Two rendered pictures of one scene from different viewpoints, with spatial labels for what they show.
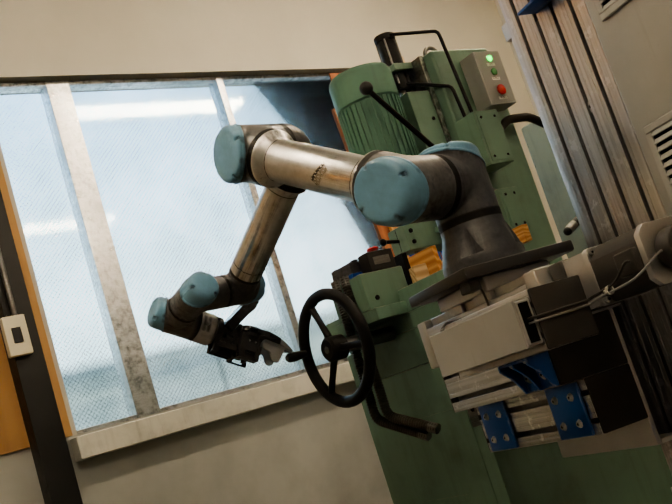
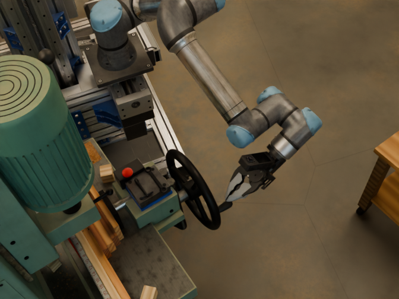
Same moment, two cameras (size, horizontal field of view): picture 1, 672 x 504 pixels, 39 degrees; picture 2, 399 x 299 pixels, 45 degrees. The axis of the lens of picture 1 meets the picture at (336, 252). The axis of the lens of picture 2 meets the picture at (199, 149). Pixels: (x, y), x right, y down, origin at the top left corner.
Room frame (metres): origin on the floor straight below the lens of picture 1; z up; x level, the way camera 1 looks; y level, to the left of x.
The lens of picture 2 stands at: (3.05, 0.19, 2.11)
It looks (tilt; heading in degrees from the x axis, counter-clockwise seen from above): 55 degrees down; 187
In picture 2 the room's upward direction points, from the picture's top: 6 degrees counter-clockwise
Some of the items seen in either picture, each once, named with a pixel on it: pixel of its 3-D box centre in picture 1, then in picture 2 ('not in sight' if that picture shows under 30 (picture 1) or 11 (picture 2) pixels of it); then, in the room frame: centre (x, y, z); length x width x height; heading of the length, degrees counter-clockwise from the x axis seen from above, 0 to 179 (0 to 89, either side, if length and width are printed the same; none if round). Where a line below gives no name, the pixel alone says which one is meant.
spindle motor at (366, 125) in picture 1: (375, 128); (33, 139); (2.49, -0.20, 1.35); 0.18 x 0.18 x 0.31
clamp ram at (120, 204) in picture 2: (390, 276); (120, 204); (2.42, -0.11, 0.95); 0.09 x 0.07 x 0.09; 36
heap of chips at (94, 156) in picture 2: not in sight; (76, 156); (2.24, -0.28, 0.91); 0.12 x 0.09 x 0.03; 126
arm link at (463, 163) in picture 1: (454, 183); (110, 22); (1.70, -0.24, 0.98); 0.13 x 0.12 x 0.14; 134
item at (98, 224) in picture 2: not in sight; (95, 221); (2.46, -0.18, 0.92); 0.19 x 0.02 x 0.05; 36
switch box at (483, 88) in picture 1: (488, 81); not in sight; (2.56, -0.54, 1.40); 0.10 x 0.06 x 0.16; 126
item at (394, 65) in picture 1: (394, 63); not in sight; (2.57, -0.32, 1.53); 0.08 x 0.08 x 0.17; 36
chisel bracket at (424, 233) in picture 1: (420, 240); (69, 217); (2.50, -0.22, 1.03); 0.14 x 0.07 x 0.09; 126
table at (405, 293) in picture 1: (402, 305); (123, 219); (2.42, -0.12, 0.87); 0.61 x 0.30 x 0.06; 36
